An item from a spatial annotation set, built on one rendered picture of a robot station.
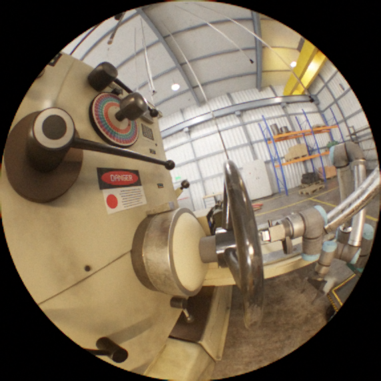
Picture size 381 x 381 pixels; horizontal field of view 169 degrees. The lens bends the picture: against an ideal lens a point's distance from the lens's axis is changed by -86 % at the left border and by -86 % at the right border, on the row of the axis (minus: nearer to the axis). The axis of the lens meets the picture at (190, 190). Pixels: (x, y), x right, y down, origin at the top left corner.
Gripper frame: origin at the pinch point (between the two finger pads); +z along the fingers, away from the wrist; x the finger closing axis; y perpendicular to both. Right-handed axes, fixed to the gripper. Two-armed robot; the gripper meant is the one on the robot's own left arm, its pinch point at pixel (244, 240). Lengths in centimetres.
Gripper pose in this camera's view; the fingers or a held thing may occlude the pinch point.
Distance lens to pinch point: 48.5
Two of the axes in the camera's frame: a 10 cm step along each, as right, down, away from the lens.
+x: -3.8, -3.3, -8.6
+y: -1.1, -9.1, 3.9
